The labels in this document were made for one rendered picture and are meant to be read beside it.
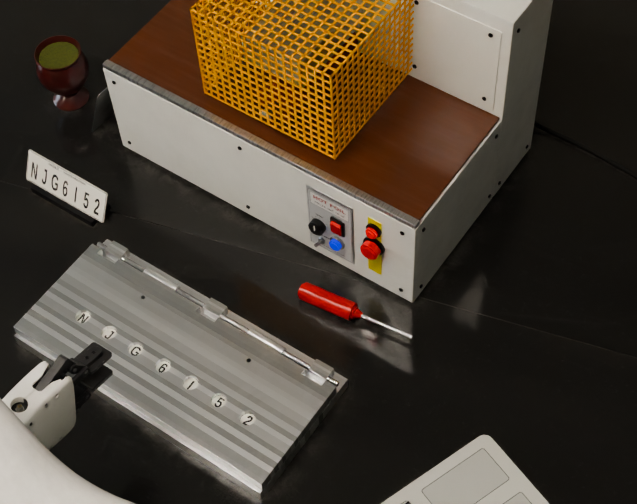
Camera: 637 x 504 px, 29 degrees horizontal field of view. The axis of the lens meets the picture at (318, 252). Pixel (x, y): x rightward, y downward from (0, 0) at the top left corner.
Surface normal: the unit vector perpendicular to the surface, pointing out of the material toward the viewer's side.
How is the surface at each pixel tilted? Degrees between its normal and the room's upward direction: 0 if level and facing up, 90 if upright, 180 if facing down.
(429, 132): 0
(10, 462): 42
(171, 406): 0
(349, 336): 0
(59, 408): 88
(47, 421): 87
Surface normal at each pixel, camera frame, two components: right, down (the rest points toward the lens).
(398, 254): -0.57, 0.69
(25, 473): 0.63, -0.32
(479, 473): -0.04, -0.57
